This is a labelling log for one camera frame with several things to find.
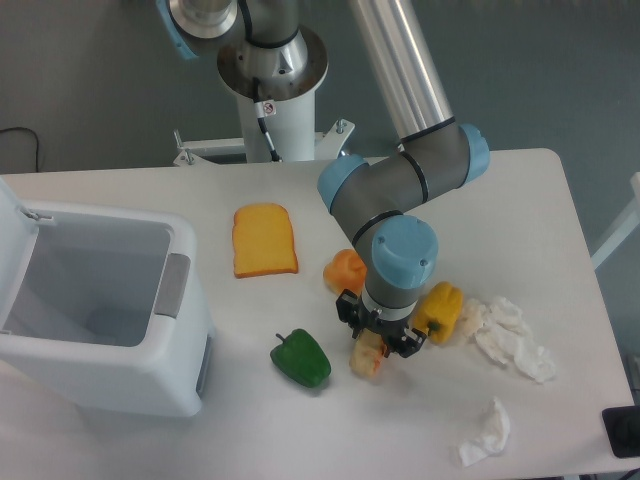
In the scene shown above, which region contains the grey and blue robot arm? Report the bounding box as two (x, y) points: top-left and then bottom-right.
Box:
(157, 1), (490, 357)

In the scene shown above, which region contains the green bell pepper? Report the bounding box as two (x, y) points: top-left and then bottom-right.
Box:
(270, 329), (331, 389)

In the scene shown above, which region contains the white frame at right edge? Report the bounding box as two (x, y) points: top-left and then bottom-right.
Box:
(591, 172), (639, 270)

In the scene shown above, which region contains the black device at table edge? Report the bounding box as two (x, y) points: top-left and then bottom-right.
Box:
(602, 405), (639, 458)

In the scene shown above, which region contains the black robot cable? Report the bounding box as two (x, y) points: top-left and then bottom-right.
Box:
(252, 77), (284, 163)

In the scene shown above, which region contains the black floor cable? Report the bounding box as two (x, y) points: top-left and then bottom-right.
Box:
(0, 126), (46, 174)

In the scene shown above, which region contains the yellow bell pepper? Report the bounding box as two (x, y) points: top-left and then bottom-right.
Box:
(413, 281), (464, 345)

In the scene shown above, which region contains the small crumpled white tissue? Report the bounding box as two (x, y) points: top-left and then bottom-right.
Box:
(457, 397), (511, 467)

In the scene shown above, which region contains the toast slice bread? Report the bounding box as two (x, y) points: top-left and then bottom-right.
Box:
(232, 203), (299, 278)

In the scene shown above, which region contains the round knotted bread roll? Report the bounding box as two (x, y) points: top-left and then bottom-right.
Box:
(323, 249), (367, 296)

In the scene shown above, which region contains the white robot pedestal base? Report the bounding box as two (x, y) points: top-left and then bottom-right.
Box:
(174, 91), (355, 166)

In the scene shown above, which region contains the large crumpled white tissue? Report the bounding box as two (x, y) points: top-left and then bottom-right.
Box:
(458, 296), (557, 384)

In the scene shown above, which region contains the white plastic trash bin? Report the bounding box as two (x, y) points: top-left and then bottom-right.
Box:
(1, 185), (214, 417)

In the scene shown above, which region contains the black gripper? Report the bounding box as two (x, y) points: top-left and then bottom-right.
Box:
(336, 289), (426, 358)

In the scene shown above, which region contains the rectangular toasted bread block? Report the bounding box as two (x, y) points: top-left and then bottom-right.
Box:
(349, 329), (387, 379)

